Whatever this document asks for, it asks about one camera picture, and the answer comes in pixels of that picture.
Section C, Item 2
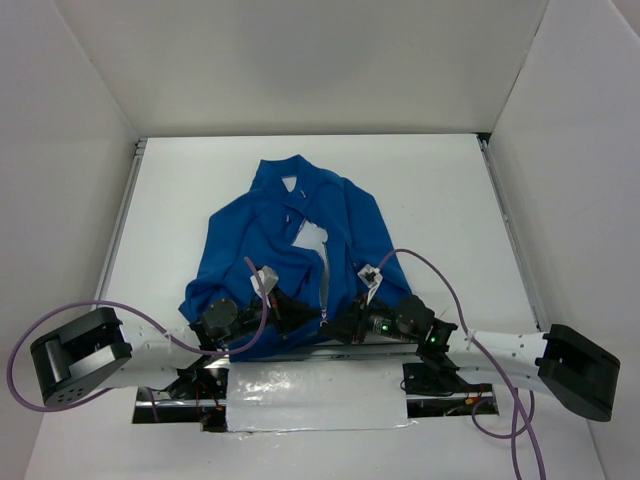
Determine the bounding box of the aluminium right rail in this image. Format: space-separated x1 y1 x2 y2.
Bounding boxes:
476 132 544 331

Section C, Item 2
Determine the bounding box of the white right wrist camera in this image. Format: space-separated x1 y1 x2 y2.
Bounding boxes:
358 264 383 304

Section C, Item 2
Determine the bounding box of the aluminium front rail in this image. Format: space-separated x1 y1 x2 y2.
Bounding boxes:
234 342 501 364

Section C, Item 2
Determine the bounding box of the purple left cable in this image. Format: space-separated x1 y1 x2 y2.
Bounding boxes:
7 257 274 421

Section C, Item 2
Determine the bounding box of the white foil tape panel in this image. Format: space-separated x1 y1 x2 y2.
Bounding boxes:
226 359 409 432

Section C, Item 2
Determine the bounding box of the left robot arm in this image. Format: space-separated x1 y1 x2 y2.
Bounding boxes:
30 289 320 411

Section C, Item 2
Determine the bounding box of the aluminium left rail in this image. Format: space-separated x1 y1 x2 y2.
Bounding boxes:
94 138 148 299

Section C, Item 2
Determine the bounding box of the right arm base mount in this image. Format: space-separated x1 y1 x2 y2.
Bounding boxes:
399 362 498 419

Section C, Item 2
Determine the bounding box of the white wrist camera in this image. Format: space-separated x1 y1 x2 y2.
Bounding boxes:
250 266 279 297
358 264 383 304

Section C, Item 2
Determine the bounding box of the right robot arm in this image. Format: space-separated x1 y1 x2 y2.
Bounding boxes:
319 295 620 422

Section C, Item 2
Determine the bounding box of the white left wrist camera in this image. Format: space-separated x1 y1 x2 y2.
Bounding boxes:
250 266 279 297

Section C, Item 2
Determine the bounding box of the aluminium rail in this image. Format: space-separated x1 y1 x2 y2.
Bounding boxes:
476 132 544 331
94 138 148 299
234 342 501 364

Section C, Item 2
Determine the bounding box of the blue zip jacket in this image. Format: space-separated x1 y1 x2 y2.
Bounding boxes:
179 155 411 361

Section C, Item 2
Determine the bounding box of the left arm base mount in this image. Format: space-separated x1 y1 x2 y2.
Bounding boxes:
132 368 229 433

